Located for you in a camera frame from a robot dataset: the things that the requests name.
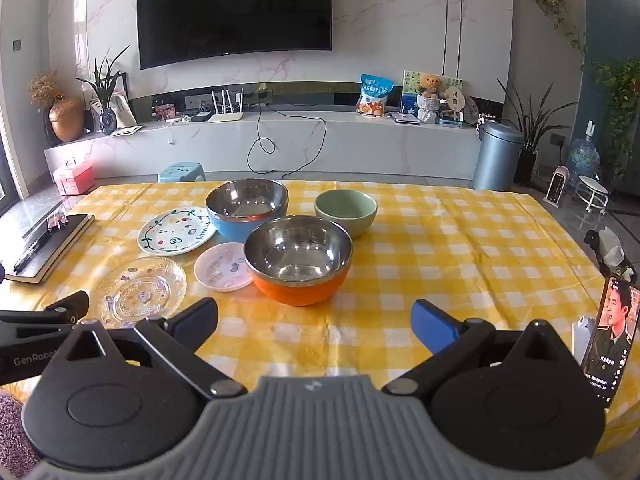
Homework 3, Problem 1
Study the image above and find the gold acorn vase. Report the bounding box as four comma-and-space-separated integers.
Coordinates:
49, 97, 86, 143

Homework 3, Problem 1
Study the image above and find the black notebook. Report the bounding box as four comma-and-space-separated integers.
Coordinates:
0, 213, 96, 284

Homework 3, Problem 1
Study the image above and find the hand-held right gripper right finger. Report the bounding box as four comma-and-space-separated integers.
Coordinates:
382, 300, 583, 402

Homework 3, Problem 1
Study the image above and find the grey metal trash can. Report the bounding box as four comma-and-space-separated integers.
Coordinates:
472, 121, 525, 192

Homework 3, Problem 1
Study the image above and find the clear glass plate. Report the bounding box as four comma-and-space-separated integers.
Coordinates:
93, 257, 187, 329

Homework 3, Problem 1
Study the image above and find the dried flower bunch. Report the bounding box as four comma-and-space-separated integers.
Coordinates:
27, 71, 65, 111

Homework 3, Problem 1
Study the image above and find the white drawing board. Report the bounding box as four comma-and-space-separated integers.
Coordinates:
90, 92, 137, 128

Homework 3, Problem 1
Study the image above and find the light blue plastic stool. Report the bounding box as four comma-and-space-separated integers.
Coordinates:
157, 162, 207, 184

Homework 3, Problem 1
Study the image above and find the blue snack bag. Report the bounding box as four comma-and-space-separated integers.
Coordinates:
356, 74, 395, 116

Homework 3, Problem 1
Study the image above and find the small pink heater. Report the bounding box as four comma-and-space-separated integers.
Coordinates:
545, 165, 576, 209

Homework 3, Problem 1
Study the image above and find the tall green vine plant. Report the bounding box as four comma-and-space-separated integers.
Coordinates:
592, 57, 640, 181

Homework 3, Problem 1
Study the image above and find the green picture board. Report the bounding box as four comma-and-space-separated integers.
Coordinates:
401, 70, 464, 111

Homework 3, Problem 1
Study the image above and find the white woven pot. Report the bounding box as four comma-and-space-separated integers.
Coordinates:
416, 92, 441, 125

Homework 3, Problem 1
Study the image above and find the blue water jug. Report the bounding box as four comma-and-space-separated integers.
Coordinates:
568, 120, 601, 178

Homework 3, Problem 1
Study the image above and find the small pink plate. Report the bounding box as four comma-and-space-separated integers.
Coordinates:
194, 242, 255, 293

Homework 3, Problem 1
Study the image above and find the black wall television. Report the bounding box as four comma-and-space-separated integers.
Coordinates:
136, 0, 334, 71

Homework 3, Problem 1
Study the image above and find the potted long-leaf plant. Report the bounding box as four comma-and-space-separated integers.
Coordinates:
496, 79, 578, 186

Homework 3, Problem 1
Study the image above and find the white round stool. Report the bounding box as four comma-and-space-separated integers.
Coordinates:
574, 174, 610, 216

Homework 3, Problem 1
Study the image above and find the pink storage box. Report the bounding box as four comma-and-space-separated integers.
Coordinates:
53, 158, 96, 196

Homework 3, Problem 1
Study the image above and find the black cable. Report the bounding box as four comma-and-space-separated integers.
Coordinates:
246, 91, 328, 173

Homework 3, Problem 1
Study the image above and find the white router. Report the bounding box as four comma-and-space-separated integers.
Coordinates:
207, 89, 245, 123

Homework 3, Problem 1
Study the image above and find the yellow checked tablecloth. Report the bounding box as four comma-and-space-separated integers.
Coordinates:
0, 180, 640, 456

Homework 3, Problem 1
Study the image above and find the brown teddy bear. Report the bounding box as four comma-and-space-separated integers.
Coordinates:
417, 74, 443, 98

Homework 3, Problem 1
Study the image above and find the green ceramic bowl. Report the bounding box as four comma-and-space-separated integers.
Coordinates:
314, 189, 378, 239

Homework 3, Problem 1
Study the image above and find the orange steel bowl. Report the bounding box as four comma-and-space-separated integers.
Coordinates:
243, 215, 353, 307

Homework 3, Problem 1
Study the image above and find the green long-leaf plant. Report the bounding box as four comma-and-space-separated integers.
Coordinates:
75, 45, 132, 111

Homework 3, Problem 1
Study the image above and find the smartphone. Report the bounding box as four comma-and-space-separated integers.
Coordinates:
580, 275, 640, 409

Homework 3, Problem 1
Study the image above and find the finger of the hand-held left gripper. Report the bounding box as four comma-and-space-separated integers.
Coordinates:
0, 291, 91, 336

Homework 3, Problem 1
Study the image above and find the blue steel bowl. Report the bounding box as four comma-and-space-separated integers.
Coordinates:
205, 178, 290, 242

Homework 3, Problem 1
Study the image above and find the black pen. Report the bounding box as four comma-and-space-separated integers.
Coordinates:
14, 232, 51, 275

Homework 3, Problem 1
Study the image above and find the white painted plate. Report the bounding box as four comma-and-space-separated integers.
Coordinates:
137, 207, 217, 257

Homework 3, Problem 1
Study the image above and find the white marble TV console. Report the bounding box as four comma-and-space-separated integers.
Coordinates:
44, 110, 481, 181

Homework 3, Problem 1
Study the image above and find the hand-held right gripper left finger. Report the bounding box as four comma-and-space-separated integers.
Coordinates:
44, 297, 248, 402

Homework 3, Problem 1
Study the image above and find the hanging vine plant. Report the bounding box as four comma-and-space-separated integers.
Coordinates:
525, 0, 588, 56

